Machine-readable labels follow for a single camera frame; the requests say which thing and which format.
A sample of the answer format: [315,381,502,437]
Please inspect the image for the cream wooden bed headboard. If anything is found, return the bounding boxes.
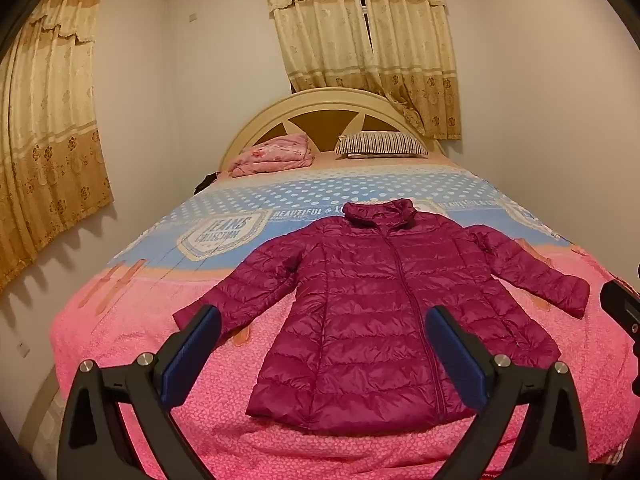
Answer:
[218,87,446,173]

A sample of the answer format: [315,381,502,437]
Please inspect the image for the pink and blue printed bedspread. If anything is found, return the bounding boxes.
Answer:
[50,152,640,480]

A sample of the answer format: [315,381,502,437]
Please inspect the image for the dark cloth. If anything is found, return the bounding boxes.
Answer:
[192,171,222,195]

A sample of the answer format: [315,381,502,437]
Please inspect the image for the pink folded quilt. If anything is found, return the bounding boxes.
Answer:
[229,133,316,178]

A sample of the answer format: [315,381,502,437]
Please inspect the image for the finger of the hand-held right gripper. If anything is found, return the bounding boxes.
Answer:
[600,280,640,341]

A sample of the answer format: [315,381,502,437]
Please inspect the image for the cream and gold floral curtain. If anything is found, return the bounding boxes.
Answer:
[0,0,115,291]
[264,0,463,142]

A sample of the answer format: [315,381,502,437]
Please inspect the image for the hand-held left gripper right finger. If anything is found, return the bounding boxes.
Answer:
[425,305,591,480]

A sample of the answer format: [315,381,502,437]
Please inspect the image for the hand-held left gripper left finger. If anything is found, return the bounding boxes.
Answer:
[59,304,222,480]

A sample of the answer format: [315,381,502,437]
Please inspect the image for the magenta puffer jacket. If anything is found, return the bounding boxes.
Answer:
[172,198,591,433]

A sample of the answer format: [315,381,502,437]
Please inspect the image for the striped pillow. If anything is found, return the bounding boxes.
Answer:
[334,131,429,159]

